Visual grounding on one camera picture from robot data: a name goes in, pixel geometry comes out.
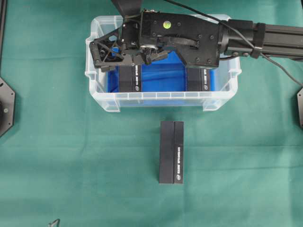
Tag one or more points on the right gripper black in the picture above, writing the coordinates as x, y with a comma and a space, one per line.
152, 35

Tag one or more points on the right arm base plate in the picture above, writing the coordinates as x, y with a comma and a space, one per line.
296, 108

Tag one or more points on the blue liner in case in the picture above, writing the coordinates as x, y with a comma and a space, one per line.
163, 84

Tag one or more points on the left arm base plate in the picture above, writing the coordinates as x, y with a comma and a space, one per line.
7, 106

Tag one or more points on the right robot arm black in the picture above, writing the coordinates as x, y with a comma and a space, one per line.
240, 38

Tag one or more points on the small metal clip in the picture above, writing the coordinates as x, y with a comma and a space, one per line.
55, 223

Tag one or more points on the green table cloth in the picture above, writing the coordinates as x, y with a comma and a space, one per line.
67, 158

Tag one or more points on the clear plastic storage case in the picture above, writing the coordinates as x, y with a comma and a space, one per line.
225, 82

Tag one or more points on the black realsense box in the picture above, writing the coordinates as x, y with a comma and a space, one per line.
171, 161
130, 79
198, 79

